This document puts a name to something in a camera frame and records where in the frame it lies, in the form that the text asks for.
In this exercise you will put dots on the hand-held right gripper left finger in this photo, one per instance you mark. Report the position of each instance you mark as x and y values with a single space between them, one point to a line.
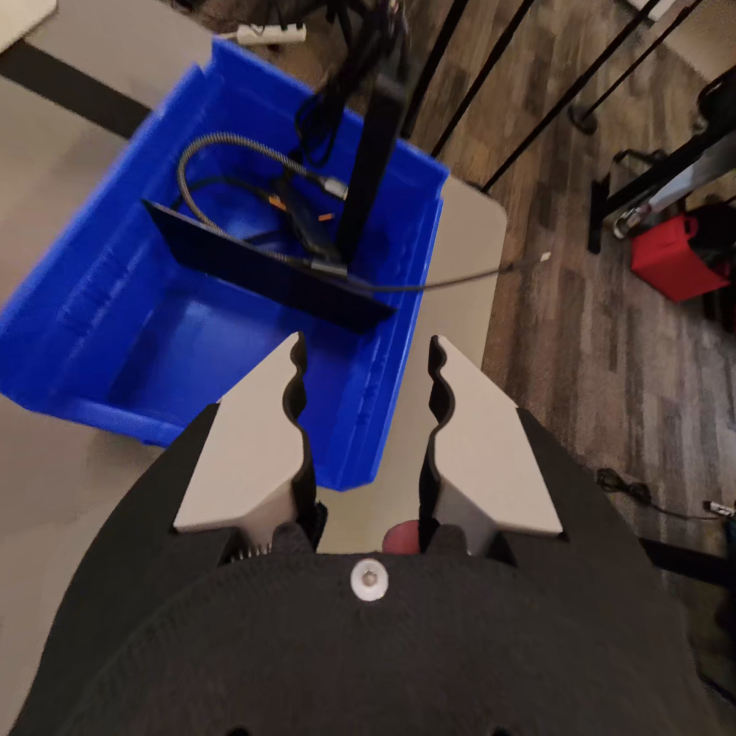
242 460

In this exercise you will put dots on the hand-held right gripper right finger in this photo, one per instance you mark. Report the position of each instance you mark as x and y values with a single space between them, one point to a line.
489 460

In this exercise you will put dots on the blue plastic bin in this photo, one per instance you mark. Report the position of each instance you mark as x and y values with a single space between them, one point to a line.
115 334

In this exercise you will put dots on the black multi-port hub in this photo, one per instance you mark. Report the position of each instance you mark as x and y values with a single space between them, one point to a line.
370 173

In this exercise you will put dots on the dark bin divider panel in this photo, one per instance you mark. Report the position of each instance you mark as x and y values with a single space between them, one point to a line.
230 259

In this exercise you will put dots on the red bag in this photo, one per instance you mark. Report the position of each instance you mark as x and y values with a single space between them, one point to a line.
679 259

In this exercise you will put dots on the white power strip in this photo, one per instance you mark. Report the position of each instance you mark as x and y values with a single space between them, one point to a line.
274 33

